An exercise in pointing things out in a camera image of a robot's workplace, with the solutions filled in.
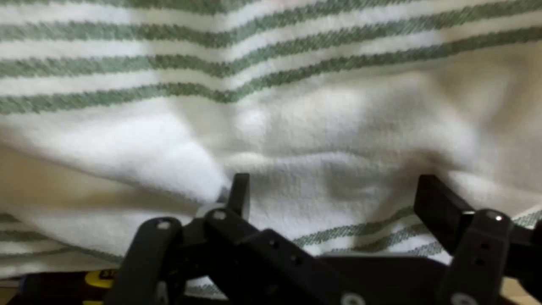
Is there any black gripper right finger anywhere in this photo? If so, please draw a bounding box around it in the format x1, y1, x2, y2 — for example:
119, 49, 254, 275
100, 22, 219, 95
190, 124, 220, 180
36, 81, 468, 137
413, 173, 542, 305

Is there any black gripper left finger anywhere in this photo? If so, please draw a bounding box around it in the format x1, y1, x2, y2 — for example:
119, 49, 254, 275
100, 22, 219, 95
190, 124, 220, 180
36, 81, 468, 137
103, 171, 378, 305

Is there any white green striped tea towel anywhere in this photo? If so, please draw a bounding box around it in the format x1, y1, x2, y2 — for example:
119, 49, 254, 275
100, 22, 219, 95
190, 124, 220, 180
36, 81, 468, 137
0, 0, 542, 302

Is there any yellow and black tool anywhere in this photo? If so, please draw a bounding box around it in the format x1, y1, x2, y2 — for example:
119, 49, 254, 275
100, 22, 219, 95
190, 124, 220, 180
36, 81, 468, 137
83, 268, 122, 291

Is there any long black bar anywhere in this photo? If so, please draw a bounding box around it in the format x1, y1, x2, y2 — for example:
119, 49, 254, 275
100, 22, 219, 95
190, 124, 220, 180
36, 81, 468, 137
7, 269, 134, 305

